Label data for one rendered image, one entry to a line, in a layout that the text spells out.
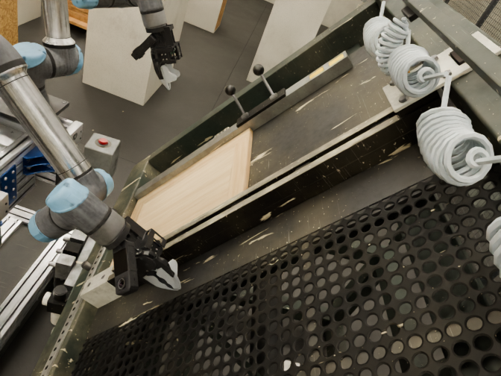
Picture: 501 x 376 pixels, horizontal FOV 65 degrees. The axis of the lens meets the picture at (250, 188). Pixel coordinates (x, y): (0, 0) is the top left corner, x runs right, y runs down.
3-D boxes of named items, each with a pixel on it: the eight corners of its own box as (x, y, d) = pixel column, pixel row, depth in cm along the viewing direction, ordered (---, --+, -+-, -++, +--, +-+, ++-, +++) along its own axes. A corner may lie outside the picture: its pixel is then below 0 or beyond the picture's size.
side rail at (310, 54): (168, 169, 185) (150, 153, 180) (386, 23, 140) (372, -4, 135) (165, 177, 180) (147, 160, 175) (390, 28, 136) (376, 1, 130)
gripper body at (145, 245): (169, 242, 96) (133, 211, 90) (161, 269, 89) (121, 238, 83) (147, 254, 99) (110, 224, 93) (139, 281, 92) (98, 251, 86)
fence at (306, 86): (144, 195, 163) (137, 189, 161) (351, 60, 124) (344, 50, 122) (141, 203, 159) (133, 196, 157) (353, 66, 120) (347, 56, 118)
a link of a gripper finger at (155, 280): (183, 273, 100) (156, 253, 96) (178, 292, 95) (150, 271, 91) (174, 277, 101) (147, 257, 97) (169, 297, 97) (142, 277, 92)
